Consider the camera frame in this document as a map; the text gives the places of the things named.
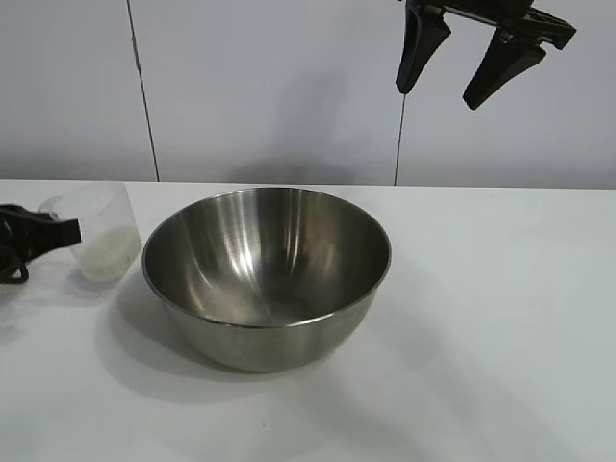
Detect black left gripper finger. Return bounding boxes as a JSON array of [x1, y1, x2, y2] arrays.
[[0, 218, 82, 264], [0, 204, 52, 223]]

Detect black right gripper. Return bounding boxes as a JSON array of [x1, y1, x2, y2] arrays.
[[395, 0, 578, 111]]

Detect translucent plastic measuring cup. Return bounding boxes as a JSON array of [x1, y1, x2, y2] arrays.
[[38, 181, 143, 283]]

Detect white rice grains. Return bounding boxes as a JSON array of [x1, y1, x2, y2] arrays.
[[81, 228, 140, 281]]

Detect stainless steel mixing bowl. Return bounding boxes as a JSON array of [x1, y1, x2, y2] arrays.
[[141, 186, 393, 372]]

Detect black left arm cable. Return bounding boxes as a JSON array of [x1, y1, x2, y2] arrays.
[[0, 244, 31, 286]]

